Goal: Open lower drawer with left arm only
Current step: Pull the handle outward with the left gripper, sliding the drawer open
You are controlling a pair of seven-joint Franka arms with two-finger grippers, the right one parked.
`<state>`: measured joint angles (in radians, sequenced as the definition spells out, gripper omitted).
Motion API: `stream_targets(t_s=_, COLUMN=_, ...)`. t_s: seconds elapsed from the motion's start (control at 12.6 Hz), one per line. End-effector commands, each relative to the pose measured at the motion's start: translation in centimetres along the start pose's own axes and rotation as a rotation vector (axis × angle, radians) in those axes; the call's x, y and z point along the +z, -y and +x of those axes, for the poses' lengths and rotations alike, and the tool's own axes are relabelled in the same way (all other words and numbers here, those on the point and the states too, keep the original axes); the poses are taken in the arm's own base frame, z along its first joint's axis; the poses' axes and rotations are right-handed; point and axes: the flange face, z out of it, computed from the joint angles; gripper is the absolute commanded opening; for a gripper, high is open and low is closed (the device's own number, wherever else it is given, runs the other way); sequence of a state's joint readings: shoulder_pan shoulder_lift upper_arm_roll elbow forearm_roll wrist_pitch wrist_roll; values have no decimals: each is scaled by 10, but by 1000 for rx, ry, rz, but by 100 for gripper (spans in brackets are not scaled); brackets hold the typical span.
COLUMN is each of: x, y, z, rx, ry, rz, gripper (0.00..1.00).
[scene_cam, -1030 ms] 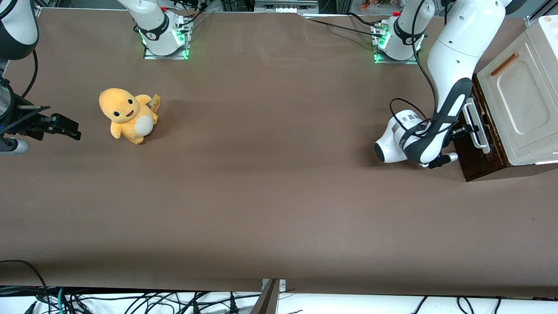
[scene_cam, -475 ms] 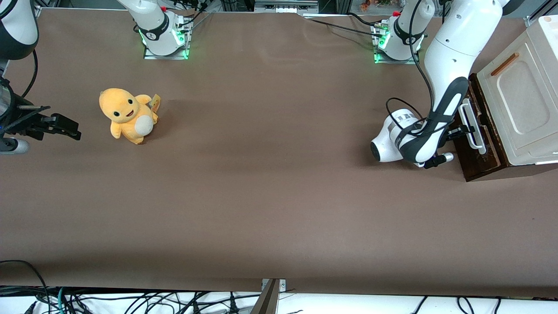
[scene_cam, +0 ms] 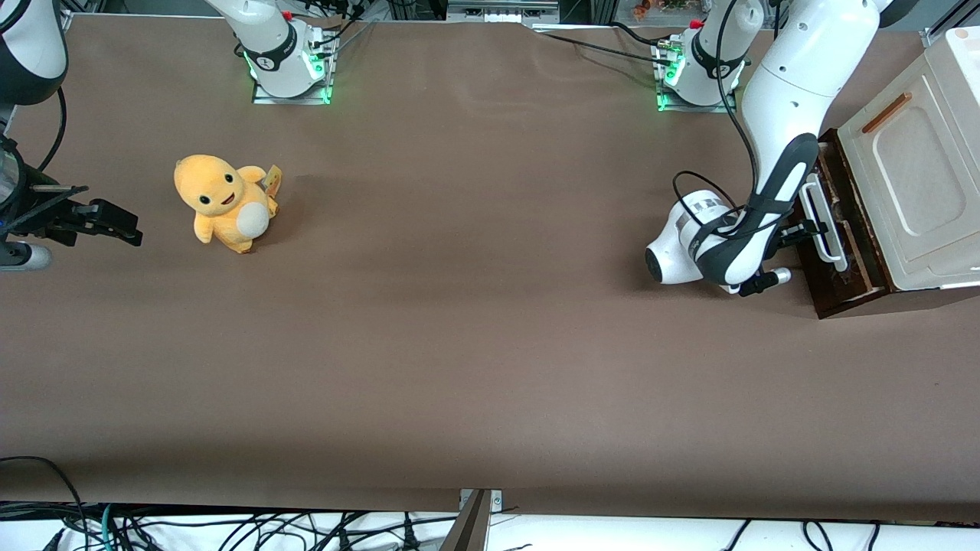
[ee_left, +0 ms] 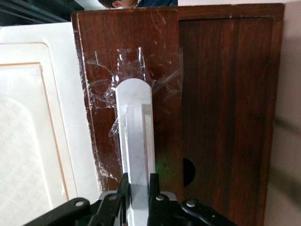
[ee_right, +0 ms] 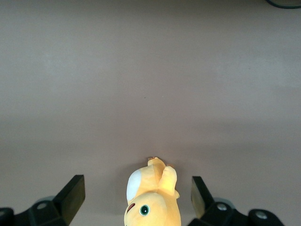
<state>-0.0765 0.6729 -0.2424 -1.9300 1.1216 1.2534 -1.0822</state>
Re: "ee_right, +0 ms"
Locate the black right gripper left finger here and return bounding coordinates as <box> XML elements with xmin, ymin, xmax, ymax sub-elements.
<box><xmin>14</xmin><ymin>174</ymin><xmax>85</xmax><ymax>226</ymax></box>

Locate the yellow plush toy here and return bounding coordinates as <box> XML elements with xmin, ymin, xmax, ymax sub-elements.
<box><xmin>124</xmin><ymin>156</ymin><xmax>182</xmax><ymax>226</ymax></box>

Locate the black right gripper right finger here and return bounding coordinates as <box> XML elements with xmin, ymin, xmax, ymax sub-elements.
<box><xmin>188</xmin><ymin>176</ymin><xmax>250</xmax><ymax>226</ymax></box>

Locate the brown table cover sheet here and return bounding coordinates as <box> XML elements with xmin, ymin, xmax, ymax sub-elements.
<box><xmin>0</xmin><ymin>0</ymin><xmax>301</xmax><ymax>226</ymax></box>

